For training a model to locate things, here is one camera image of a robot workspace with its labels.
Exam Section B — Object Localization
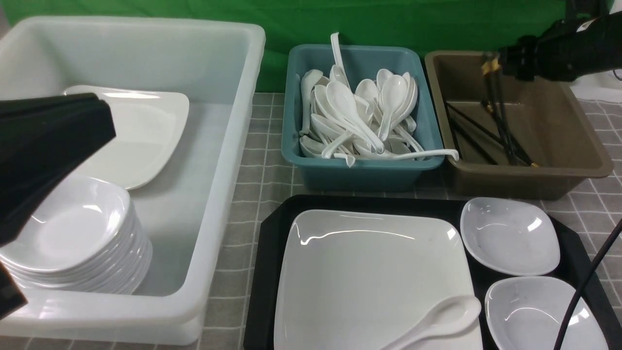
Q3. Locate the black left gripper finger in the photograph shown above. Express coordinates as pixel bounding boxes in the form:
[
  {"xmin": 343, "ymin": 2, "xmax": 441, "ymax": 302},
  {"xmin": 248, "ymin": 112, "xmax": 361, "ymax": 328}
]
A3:
[{"xmin": 0, "ymin": 93, "xmax": 116, "ymax": 245}]

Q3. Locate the black chopstick gold tip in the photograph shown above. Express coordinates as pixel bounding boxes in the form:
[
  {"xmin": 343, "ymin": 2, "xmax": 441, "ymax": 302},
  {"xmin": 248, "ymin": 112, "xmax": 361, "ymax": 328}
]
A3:
[{"xmin": 480, "ymin": 100, "xmax": 538, "ymax": 168}]

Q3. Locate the large translucent white bin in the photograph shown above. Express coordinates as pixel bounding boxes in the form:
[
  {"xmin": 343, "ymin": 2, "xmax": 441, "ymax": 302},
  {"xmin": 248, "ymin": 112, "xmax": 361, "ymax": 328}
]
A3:
[{"xmin": 1, "ymin": 16, "xmax": 266, "ymax": 346}]

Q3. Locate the green backdrop cloth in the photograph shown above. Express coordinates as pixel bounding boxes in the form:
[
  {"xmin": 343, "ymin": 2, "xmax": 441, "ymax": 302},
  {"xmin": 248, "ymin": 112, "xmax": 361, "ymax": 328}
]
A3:
[{"xmin": 1, "ymin": 0, "xmax": 566, "ymax": 92}]

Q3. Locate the teal plastic bin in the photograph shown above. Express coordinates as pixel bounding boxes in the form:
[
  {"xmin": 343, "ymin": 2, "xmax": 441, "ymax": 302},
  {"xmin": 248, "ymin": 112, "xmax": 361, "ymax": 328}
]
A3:
[{"xmin": 281, "ymin": 44, "xmax": 444, "ymax": 192}]

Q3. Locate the black chopsticks gold band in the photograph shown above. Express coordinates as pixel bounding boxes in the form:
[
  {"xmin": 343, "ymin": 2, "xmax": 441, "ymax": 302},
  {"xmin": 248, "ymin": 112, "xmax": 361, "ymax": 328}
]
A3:
[{"xmin": 481, "ymin": 52, "xmax": 517, "ymax": 166}]

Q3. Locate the black chopstick in bin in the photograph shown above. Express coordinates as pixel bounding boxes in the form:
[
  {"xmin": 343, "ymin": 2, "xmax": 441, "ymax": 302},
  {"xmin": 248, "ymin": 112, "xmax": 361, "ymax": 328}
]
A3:
[{"xmin": 444, "ymin": 102, "xmax": 529, "ymax": 166}]

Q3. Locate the long white spoon on rim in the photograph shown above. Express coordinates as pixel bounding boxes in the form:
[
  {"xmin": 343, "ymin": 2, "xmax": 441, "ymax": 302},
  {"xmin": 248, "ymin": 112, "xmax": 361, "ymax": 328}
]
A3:
[{"xmin": 321, "ymin": 149, "xmax": 460, "ymax": 168}]

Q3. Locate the white square plate in bin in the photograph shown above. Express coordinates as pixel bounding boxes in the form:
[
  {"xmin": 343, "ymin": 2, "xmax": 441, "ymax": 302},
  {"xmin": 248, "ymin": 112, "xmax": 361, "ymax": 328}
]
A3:
[{"xmin": 64, "ymin": 86, "xmax": 190, "ymax": 190}]

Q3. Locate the upright white spoon handle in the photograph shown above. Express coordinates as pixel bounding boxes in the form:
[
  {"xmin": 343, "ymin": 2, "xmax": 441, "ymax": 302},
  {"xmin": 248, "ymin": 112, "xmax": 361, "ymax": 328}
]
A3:
[{"xmin": 329, "ymin": 33, "xmax": 351, "ymax": 89}]

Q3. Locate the brown plastic bin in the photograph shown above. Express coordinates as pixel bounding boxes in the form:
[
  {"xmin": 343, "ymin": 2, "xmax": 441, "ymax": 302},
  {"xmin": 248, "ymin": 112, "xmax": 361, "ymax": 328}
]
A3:
[{"xmin": 425, "ymin": 51, "xmax": 613, "ymax": 200}]

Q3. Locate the large white square plate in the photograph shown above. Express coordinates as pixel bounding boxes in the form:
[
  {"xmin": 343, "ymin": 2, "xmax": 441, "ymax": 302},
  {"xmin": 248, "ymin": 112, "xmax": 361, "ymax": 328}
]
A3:
[{"xmin": 274, "ymin": 209, "xmax": 475, "ymax": 350}]

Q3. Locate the black cable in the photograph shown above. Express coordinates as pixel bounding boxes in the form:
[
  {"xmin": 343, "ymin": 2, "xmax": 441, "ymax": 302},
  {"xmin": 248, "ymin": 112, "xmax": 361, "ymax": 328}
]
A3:
[{"xmin": 553, "ymin": 232, "xmax": 622, "ymax": 350}]

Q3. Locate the grey checked tablecloth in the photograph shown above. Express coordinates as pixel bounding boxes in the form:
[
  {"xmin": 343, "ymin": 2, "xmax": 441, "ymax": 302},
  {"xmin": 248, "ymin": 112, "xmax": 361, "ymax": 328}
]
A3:
[{"xmin": 1, "ymin": 93, "xmax": 621, "ymax": 350}]

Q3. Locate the small white bowl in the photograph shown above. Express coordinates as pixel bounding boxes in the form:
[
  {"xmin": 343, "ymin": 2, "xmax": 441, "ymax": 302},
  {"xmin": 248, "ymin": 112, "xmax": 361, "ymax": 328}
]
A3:
[
  {"xmin": 460, "ymin": 197, "xmax": 561, "ymax": 276},
  {"xmin": 484, "ymin": 276, "xmax": 608, "ymax": 350}
]

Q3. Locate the black serving tray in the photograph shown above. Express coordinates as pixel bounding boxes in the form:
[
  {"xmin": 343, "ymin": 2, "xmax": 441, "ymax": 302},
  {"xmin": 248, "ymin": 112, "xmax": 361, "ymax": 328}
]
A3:
[{"xmin": 243, "ymin": 194, "xmax": 622, "ymax": 350}]

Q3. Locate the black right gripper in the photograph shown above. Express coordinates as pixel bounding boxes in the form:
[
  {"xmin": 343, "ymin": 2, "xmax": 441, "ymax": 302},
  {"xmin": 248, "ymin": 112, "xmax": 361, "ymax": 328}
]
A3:
[{"xmin": 499, "ymin": 12, "xmax": 622, "ymax": 82}]

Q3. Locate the stack of white bowls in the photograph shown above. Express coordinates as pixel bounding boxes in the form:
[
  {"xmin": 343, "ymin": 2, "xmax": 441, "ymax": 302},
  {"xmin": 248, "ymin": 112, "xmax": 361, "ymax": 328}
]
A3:
[{"xmin": 1, "ymin": 175, "xmax": 153, "ymax": 295}]

